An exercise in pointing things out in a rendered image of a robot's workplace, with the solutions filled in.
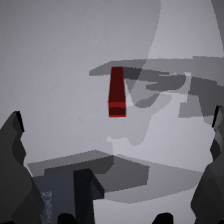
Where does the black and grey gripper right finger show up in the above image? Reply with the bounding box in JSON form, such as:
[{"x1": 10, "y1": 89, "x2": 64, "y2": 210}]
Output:
[{"x1": 190, "y1": 105, "x2": 224, "y2": 224}]

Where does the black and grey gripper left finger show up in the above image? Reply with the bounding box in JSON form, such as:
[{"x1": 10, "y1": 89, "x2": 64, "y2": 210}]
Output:
[{"x1": 0, "y1": 111, "x2": 44, "y2": 224}]

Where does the red rectangular peg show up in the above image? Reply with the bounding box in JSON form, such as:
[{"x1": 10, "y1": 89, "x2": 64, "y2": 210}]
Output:
[{"x1": 108, "y1": 67, "x2": 126, "y2": 117}]

